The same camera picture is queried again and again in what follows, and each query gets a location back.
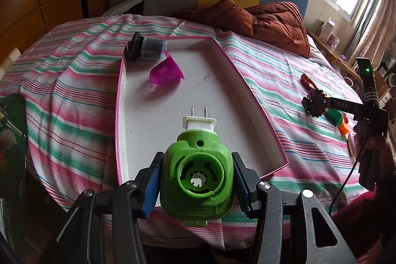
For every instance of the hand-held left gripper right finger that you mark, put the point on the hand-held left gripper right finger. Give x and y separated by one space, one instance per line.
241 186

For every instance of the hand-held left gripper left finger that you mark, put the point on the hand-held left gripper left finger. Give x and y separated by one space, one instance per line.
153 186

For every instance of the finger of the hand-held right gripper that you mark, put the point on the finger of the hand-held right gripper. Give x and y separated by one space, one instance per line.
340 104

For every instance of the orange plastic toy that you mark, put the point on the orange plastic toy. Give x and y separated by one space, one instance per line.
344 129

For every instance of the brown hair brush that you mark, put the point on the brown hair brush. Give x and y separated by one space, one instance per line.
314 111

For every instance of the green plug-in repellent heater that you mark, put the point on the green plug-in repellent heater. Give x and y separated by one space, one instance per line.
173 165

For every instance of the red metallic capsule case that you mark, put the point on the red metallic capsule case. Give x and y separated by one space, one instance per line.
307 80

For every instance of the white tray with pink rim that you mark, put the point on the white tray with pink rim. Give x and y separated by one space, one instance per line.
198 90

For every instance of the person's right hand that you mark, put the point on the person's right hand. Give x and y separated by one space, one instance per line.
385 155

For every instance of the wooden bedside shelf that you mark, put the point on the wooden bedside shelf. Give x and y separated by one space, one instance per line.
334 55

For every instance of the purple box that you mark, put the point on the purple box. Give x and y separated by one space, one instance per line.
333 40

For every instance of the white box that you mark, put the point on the white box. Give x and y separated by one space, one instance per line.
328 29

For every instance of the striped grey curtain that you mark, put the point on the striped grey curtain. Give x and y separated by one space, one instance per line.
377 19

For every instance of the brown quilt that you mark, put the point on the brown quilt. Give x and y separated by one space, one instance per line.
272 26

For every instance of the person's red clothing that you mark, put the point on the person's red clothing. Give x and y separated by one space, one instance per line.
365 220

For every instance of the magenta plastic cup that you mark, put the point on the magenta plastic cup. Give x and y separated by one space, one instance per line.
165 70

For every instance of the striped bed sheet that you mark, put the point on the striped bed sheet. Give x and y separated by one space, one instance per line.
77 97

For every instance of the black and grey cylinder filter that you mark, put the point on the black and grey cylinder filter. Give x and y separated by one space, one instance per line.
148 49

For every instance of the glass table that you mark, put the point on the glass table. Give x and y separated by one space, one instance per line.
12 158

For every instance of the stack of paper cups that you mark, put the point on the stack of paper cups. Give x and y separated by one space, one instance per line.
9 61

